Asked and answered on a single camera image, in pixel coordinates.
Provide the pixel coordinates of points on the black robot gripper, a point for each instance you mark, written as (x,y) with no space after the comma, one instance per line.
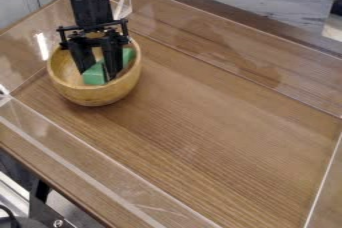
(111,45)

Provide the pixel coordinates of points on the green rectangular block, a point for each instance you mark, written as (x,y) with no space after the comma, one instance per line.
(95,75)

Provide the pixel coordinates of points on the brown wooden bowl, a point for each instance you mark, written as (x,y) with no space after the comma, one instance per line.
(68,83)

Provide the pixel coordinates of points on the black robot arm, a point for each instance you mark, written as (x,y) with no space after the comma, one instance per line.
(90,13)

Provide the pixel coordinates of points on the clear acrylic triangular bracket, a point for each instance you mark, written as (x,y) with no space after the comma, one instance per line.
(122,9)

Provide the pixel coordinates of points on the clear acrylic tray wall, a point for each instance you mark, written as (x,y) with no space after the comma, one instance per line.
(226,141)

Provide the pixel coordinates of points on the black table leg bracket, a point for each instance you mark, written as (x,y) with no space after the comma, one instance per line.
(40,211)

